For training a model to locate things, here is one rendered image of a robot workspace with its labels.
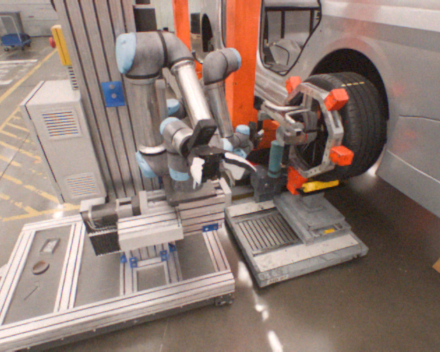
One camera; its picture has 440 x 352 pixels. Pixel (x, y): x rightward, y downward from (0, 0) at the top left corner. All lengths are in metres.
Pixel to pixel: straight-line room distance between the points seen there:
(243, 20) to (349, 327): 1.88
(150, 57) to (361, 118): 1.09
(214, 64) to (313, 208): 1.30
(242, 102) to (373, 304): 1.53
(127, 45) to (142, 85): 0.13
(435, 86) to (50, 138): 1.57
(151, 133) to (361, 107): 1.08
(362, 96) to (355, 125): 0.17
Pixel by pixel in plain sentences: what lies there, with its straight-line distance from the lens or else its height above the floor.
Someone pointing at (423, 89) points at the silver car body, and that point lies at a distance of 1.51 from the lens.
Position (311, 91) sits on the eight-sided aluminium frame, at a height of 1.11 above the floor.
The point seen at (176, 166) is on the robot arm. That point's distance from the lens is 0.87.
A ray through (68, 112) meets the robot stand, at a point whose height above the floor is 1.19.
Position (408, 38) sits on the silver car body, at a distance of 1.57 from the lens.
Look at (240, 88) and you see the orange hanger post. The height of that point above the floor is 1.02.
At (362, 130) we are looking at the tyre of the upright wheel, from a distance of 1.63.
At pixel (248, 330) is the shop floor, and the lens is 1.77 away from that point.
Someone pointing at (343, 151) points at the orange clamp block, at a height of 0.88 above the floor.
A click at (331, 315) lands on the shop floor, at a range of 1.92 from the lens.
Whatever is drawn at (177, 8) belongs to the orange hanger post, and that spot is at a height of 1.40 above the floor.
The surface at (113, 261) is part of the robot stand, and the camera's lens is 1.87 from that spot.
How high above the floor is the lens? 1.58
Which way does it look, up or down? 34 degrees down
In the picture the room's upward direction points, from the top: straight up
